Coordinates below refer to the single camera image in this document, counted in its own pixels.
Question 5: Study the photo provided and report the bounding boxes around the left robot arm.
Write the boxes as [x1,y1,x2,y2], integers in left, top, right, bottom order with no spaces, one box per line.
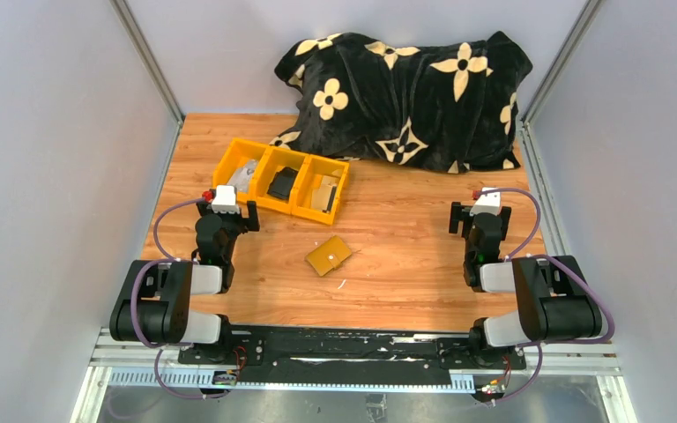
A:
[109,197,260,348]

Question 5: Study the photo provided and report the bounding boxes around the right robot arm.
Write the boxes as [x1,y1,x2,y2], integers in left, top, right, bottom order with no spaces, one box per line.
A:
[449,202,613,353]

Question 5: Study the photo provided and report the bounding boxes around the black cards in bin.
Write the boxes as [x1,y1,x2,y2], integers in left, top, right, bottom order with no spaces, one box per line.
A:
[266,167,299,201]

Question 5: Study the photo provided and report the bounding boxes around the yellow three-compartment bin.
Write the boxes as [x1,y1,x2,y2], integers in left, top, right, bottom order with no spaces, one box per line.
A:
[212,138,350,225]

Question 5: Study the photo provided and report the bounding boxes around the black floral blanket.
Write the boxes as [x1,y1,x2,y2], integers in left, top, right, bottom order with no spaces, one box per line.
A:
[272,32,532,174]

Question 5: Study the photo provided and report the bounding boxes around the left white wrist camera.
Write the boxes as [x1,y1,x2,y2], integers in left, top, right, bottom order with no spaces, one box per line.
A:
[210,185,241,214]

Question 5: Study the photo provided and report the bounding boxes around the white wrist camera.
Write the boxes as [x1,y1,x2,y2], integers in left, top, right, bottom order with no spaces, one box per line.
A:
[210,185,241,214]
[469,187,502,216]

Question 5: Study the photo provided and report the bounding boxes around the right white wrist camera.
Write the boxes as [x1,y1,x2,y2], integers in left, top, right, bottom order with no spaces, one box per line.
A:
[469,187,502,216]

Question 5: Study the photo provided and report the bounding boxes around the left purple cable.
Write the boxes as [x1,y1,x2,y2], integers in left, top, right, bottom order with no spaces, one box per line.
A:
[130,189,216,402]

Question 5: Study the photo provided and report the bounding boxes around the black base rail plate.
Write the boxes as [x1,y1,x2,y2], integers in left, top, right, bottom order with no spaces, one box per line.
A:
[177,325,526,386]

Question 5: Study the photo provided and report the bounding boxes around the aluminium frame post left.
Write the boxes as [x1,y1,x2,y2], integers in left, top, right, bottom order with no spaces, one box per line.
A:
[109,0,185,127]

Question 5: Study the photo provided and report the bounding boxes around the aluminium frame post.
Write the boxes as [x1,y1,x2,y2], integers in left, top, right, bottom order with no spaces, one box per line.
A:
[520,0,604,125]
[109,0,185,127]

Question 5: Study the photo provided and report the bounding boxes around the aluminium frame post right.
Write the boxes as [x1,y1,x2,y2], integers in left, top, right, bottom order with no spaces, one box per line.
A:
[520,0,604,125]

